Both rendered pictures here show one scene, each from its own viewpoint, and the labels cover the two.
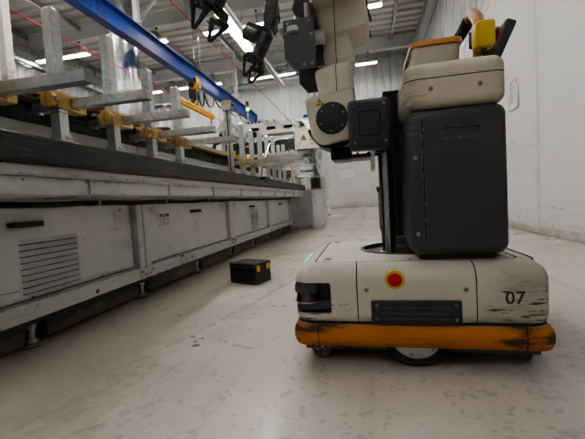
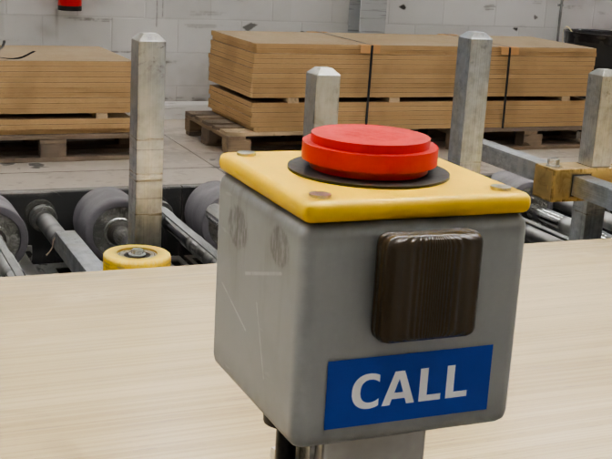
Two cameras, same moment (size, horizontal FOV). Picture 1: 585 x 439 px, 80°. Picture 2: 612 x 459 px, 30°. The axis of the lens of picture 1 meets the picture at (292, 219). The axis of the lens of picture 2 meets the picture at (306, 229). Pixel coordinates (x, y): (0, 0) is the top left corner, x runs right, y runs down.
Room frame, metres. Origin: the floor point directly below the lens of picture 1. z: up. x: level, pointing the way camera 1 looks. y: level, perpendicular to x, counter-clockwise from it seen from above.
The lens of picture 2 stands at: (2.40, 0.17, 1.29)
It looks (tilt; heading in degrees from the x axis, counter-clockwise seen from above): 15 degrees down; 54
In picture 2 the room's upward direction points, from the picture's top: 3 degrees clockwise
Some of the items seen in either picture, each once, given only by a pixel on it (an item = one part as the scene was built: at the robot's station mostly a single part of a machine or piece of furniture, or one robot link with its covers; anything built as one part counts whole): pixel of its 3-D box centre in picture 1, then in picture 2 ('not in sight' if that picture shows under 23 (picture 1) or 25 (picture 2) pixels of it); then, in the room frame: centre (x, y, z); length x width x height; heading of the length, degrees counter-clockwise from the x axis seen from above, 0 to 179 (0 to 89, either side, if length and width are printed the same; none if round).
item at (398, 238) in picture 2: not in sight; (426, 285); (2.61, 0.39, 1.20); 0.03 x 0.01 x 0.03; 168
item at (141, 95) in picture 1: (90, 103); not in sight; (1.18, 0.65, 0.83); 0.43 x 0.03 x 0.04; 78
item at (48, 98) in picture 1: (63, 104); not in sight; (1.18, 0.73, 0.83); 0.14 x 0.06 x 0.05; 168
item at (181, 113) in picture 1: (137, 119); not in sight; (1.42, 0.59, 0.83); 0.43 x 0.03 x 0.04; 78
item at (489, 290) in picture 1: (403, 281); not in sight; (1.21, -0.38, 0.16); 0.67 x 0.64 x 0.25; 78
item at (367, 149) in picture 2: not in sight; (369, 162); (2.61, 0.43, 1.22); 0.04 x 0.04 x 0.02
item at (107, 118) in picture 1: (116, 120); not in sight; (1.42, 0.68, 0.83); 0.14 x 0.06 x 0.05; 168
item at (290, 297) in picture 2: (227, 106); (359, 293); (2.61, 0.43, 1.18); 0.07 x 0.07 x 0.08; 78
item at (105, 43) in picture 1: (110, 97); not in sight; (1.40, 0.69, 0.91); 0.04 x 0.04 x 0.48; 78
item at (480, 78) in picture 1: (426, 157); not in sight; (1.19, -0.47, 0.59); 0.55 x 0.34 x 0.83; 168
